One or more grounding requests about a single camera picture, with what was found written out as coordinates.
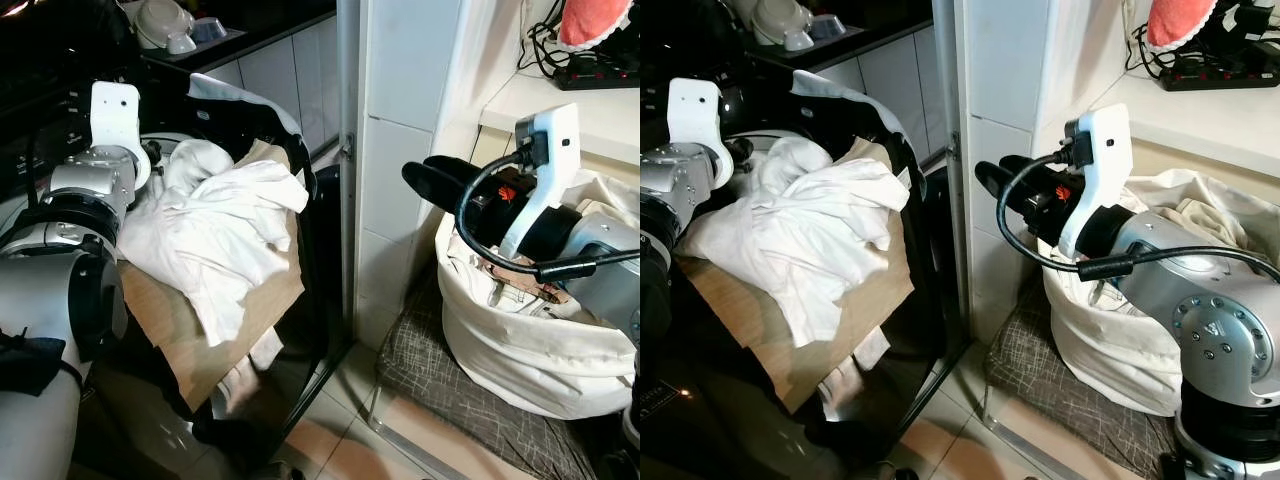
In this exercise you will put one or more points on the silver door frame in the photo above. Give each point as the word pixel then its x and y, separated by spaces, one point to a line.
pixel 948 200
pixel 348 200

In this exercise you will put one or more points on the small white cup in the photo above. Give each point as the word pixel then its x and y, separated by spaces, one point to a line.
pixel 798 41
pixel 182 43

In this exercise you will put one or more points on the grey patterned floor cushion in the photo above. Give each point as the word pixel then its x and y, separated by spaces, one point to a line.
pixel 460 395
pixel 1060 395

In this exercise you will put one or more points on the white kitchen cabinet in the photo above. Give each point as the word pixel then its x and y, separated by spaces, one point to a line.
pixel 280 85
pixel 890 85

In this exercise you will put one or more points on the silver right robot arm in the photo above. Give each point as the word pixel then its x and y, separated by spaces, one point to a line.
pixel 1200 310
pixel 600 265

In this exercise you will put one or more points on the white ceramic bowl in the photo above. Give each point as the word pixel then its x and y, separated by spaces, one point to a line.
pixel 160 20
pixel 780 18

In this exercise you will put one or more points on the white garment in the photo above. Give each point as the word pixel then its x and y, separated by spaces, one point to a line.
pixel 215 230
pixel 800 235

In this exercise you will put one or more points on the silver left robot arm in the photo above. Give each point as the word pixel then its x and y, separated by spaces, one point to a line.
pixel 665 175
pixel 50 270

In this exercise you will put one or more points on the cream garment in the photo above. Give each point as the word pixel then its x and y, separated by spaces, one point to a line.
pixel 612 212
pixel 1205 218

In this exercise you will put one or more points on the pink cloth with white trim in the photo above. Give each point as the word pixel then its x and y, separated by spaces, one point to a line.
pixel 1180 20
pixel 592 20

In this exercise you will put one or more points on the brown fabric sheet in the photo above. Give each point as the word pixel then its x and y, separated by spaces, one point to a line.
pixel 790 355
pixel 190 345

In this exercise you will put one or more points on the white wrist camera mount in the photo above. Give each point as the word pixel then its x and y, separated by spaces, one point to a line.
pixel 114 115
pixel 693 112
pixel 1100 165
pixel 548 165

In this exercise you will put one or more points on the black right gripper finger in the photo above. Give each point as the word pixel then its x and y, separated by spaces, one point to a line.
pixel 432 188
pixel 1003 190
pixel 455 167
pixel 1025 170

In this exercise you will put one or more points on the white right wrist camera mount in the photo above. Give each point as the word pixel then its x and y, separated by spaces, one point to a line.
pixel 1100 165
pixel 548 165

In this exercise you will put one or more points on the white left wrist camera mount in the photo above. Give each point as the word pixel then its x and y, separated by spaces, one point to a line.
pixel 114 115
pixel 693 112

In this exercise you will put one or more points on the white cloth laundry bag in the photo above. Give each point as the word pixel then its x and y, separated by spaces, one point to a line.
pixel 1110 350
pixel 525 350

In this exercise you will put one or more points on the black power strip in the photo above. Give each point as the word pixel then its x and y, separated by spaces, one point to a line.
pixel 595 75
pixel 1215 78

